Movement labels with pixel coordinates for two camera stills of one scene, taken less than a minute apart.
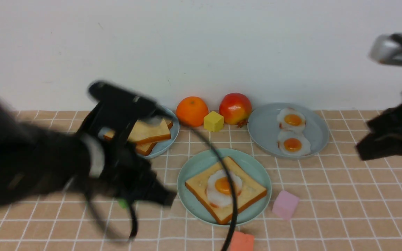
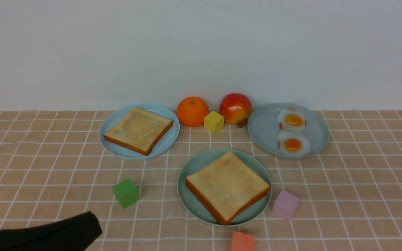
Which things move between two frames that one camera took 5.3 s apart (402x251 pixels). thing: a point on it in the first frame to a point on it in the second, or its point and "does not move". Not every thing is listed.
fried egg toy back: x=291 y=120 does not move
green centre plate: x=197 y=162 does not move
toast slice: x=141 y=132 to x=228 y=187
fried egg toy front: x=293 y=143 does not move
